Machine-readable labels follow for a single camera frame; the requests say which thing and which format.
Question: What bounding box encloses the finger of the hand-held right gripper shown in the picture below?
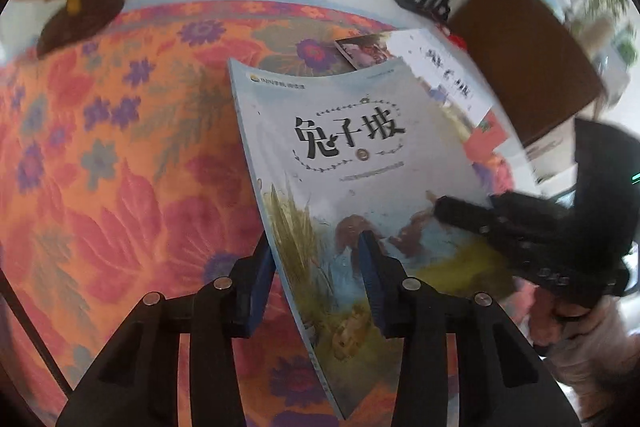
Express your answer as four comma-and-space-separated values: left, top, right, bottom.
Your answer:
432, 195, 497, 236

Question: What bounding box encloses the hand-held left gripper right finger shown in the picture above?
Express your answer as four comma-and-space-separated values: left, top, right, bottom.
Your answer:
356, 231, 583, 427

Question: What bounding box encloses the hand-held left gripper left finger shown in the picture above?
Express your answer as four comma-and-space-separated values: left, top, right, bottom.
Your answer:
55, 232, 277, 427

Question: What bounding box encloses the coral red book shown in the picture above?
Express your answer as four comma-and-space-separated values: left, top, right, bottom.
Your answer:
462, 111, 521, 164

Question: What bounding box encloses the pale book reeds cover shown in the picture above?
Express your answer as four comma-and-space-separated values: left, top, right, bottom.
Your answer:
227, 57, 516, 420

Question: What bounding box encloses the white book black lettering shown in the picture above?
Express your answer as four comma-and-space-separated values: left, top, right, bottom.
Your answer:
390, 29, 493, 128

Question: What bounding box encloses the maroon picture book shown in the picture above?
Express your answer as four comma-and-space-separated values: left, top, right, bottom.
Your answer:
334, 34, 401, 71

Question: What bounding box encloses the person's right forearm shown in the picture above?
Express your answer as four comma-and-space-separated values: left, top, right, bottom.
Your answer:
542, 292, 640, 427

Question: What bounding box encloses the person's right hand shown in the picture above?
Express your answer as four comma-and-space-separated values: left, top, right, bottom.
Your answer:
521, 286, 602, 349

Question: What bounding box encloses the brown wooden chair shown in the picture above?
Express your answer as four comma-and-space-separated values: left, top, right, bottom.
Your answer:
445, 0, 608, 148

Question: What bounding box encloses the floral orange mat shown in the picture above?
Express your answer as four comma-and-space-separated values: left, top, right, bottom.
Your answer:
0, 0, 533, 427

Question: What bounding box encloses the black cable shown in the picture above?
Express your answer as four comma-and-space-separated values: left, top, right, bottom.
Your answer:
0, 252, 72, 400

